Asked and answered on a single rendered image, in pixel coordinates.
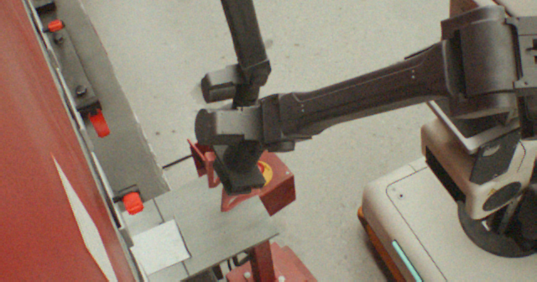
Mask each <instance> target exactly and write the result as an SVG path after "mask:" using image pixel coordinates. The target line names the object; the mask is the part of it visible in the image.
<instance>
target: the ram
mask: <svg viewBox="0 0 537 282"><path fill-rule="evenodd" d="M23 2H24V1H23ZM23 2H22V0H0V282H108V280H107V278H106V277H105V275H104V274H103V272H102V271H101V270H100V268H99V267H98V265H97V264H96V262H95V260H94V259H93V257H92V256H91V254H90V253H89V252H88V250H87V249H86V245H85V243H84V240H83V237H82V236H81V231H80V229H79V227H78V224H77V221H76V218H75V215H74V213H73V211H72V208H71V206H70V202H69V199H68V197H67V195H66V192H65V188H64V186H63V185H62V182H61V179H60V176H59V173H58V170H57V169H56V166H55V162H54V160H53V157H52V155H51V153H52V154H53V155H54V157H55V159H56V161H57V163H58V164H59V166H60V168H61V169H62V171H63V172H64V174H65V176H66V178H67V179H68V181H69V182H70V184H71V186H72V187H73V188H74V190H75V191H76V194H77V195H78V196H79V198H80V199H81V203H82V205H83V206H84V207H85V209H86V211H87V213H88V214H89V216H90V218H91V219H92V221H93V222H94V224H95V226H96V229H97V231H98V233H99V236H100V238H101V240H102V244H103V246H104V248H105V250H106V253H107V256H108V258H109V260H110V263H111V265H112V269H113V271H114V274H115V275H116V278H117V282H137V281H136V279H135V277H134V275H133V271H132V269H131V267H130V264H129V262H128V260H127V258H126V255H125V253H124V251H123V247H122V245H121V243H120V241H119V239H118V236H117V233H116V231H115V228H114V226H113V225H112V221H111V218H110V217H109V214H108V212H107V209H106V206H105V204H104V202H103V199H102V196H101V194H100V192H99V190H98V188H97V186H96V182H97V184H98V181H97V180H96V182H95V181H94V178H93V176H92V173H91V170H90V168H89V165H88V163H87V162H86V158H85V155H84V154H83V151H82V149H81V146H80V144H79V141H78V139H77V137H76V133H77V130H76V131H75V129H74V127H73V125H72V122H71V120H70V118H69V115H68V113H67V111H66V109H65V105H66V102H65V105H64V103H63V101H62V99H61V96H60V93H61V95H62V92H61V91H60V93H59V91H58V88H57V86H56V84H55V81H54V78H53V76H52V74H51V72H50V68H51V66H50V68H49V67H48V64H47V62H46V59H45V57H46V55H45V57H44V55H43V52H42V50H41V46H42V43H41V40H40V39H39V40H40V43H41V46H40V44H39V41H38V38H37V36H36V33H35V32H34V28H35V26H34V28H33V26H32V24H31V22H30V19H29V16H30V14H29V16H28V14H27V11H26V10H25V8H24V5H23ZM24 4H25V3H24ZM25 7H26V4H25ZM26 8H27V7H26ZM27 10H28V9H27ZM28 12H29V11H28ZM30 17H31V16H30ZM31 20H32V18H31ZM32 22H33V20H32ZM33 24H34V22H33ZM35 30H36V29H35ZM36 32H37V30H36ZM37 34H38V32H37ZM38 36H39V35H38ZM42 49H43V46H42ZM43 50H44V49H43ZM44 54H45V53H44ZM46 58H47V57H46ZM47 61H48V62H49V60H48V58H47ZM49 64H50V63H49ZM51 70H52V68H51ZM52 72H53V71H52ZM53 75H54V76H55V74H54V72H53ZM55 80H56V78H55ZM56 82H57V81H56ZM57 85H58V82H57ZM58 86H59V85H58ZM59 89H60V87H59ZM62 96H63V95H62ZM63 99H64V97H63ZM64 101H65V99H64ZM66 107H67V105H66ZM67 109H68V107H67ZM68 111H69V109H68ZM69 113H70V111H69ZM70 117H71V118H72V116H71V115H70ZM72 121H73V123H74V120H73V118H72ZM74 125H75V123H74ZM75 127H76V125H75ZM77 135H78V137H79V134H78V133H77ZM79 140H80V141H81V139H80V137H79ZM81 145H82V147H83V144H82V143H81ZM83 149H84V147H83ZM50 151H51V152H50ZM84 151H85V149H84ZM85 154H86V151H85ZM86 157H87V155H86ZM87 159H88V157H87ZM88 161H89V159H88ZM89 164H90V165H91V163H90V161H89ZM91 169H92V167H91ZM92 172H93V174H94V175H95V173H94V171H93V170H92ZM95 178H96V176H95ZM98 186H99V184H98ZM99 188H100V190H101V187H100V186H99ZM101 193H102V190H101ZM102 195H103V193H102ZM103 197H104V195H103ZM104 200H105V201H106V199H105V197H104ZM106 204H107V202H106ZM107 207H108V204H107ZM108 210H109V211H110V209H109V207H108ZM110 214H111V212H110ZM111 216H112V214H111ZM112 220H113V221H114V219H113V217H112ZM114 224H115V226H116V223H115V222H114ZM116 229H117V226H116ZM117 232H118V234H119V237H120V238H121V236H120V233H119V231H118V230H117ZM121 240H122V238H121ZM122 243H123V241H122ZM123 246H124V244H123ZM124 248H125V246H124ZM125 251H126V253H127V254H128V252H127V250H126V248H125ZM128 258H129V256H128ZM129 261H130V263H131V265H132V266H133V264H132V262H131V260H130V258H129ZM133 270H134V272H135V269H134V267H133ZM135 274H136V272H135ZM136 276H137V274H136ZM137 279H138V276H137ZM138 282H139V279H138Z"/></svg>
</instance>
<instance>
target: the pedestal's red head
mask: <svg viewBox="0 0 537 282"><path fill-rule="evenodd" d="M187 141H188V143H189V144H190V146H189V147H190V151H191V154H192V157H193V160H194V162H195V166H196V170H197V174H198V176H199V178H200V177H202V176H204V175H207V170H206V160H205V154H206V152H214V151H213V149H209V146H210V145H201V144H199V143H198V141H197V142H195V143H192V142H191V140H190V139H189V138H188V139H187ZM199 150H200V151H199ZM203 155H204V156H203ZM259 161H261V162H264V163H266V164H267V165H269V167H270V168H271V170H272V179H271V181H270V182H269V183H268V184H267V185H265V186H264V187H263V188H260V193H259V194H258V198H259V200H260V201H261V202H262V204H263V206H264V208H265V210H267V212H268V214H269V215H270V216H272V215H273V214H275V213H276V212H278V211H280V210H283V209H284V208H285V207H287V206H288V205H289V204H291V203H292V202H294V201H296V194H295V175H294V173H293V172H292V171H291V170H290V169H289V167H288V166H287V165H286V164H285V163H284V162H283V161H282V160H281V159H280V157H279V156H278V155H277V154H276V153H268V150H264V152H263V154H262V155H261V157H260V159H259Z"/></svg>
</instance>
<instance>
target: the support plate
mask: <svg viewBox="0 0 537 282"><path fill-rule="evenodd" d="M223 187H224V186H223V184H222V183H221V184H220V185H219V186H218V187H217V188H212V189H209V185H208V175H204V176H202V177H200V178H198V179H196V180H193V181H191V182H189V183H187V184H185V185H183V186H180V187H178V188H176V189H174V190H172V191H169V192H167V193H165V194H163V195H162V196H158V197H156V198H154V200H155V201H156V203H157V205H158V208H159V210H160V212H161V214H162V216H163V218H164V221H165V222H168V221H171V220H173V219H175V216H176V218H177V221H178V223H179V224H180V228H181V231H182V232H183V234H184V237H185V240H186V242H187V244H188V247H189V249H190V252H191V255H192V257H190V258H188V259H185V260H183V261H184V263H185V266H186V268H187V270H188V272H189V274H190V275H189V276H188V274H187V273H186V272H185V269H184V267H183V264H182V263H181V262H179V263H177V264H174V265H171V266H169V267H168V268H166V269H161V270H158V271H156V272H154V273H153V274H150V275H148V277H149V279H150V281H151V282H183V281H185V280H187V279H189V278H191V277H193V276H195V275H198V274H201V273H203V272H205V271H207V270H208V269H211V268H213V267H215V266H217V265H219V264H222V263H224V262H226V261H227V260H229V259H232V258H233V257H235V256H237V255H239V254H240V253H243V252H245V251H247V250H249V249H250V248H253V247H255V246H257V245H259V244H261V243H264V242H266V241H268V240H269V239H271V238H274V237H276V236H278V235H279V230H278V229H277V227H276V226H275V225H274V222H273V220H272V219H271V217H270V215H269V214H268V212H267V210H265V208H264V206H263V204H262V202H261V201H260V200H259V198H258V196H254V197H252V198H250V199H248V200H245V201H243V202H241V203H239V204H238V205H236V206H235V207H233V208H232V209H230V210H229V211H221V209H222V189H223ZM142 204H143V207H144V209H143V210H142V211H141V212H139V213H137V214H135V215H129V213H128V211H125V212H122V215H123V218H124V220H125V222H126V224H127V226H128V230H129V232H130V234H131V236H132V237H134V236H136V235H139V234H140V233H142V232H145V231H148V230H149V229H151V228H154V227H157V226H159V223H160V222H162V219H161V217H160V215H159V213H158V211H157V208H156V206H155V204H154V202H153V200H148V201H146V202H144V203H142ZM174 214H175V216H174Z"/></svg>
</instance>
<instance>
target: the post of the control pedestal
mask: <svg viewBox="0 0 537 282"><path fill-rule="evenodd" d="M247 251H248V253H250V254H252V256H253V259H252V258H251V259H250V260H249V262H250V266H251V270H252V273H253V277H254V278H255V280H257V282H271V281H274V280H275V272H274V263H273V258H272V253H271V247H270V242H269V240H268V241H266V242H264V243H261V244H259V245H257V246H255V247H253V248H250V249H249V250H247Z"/></svg>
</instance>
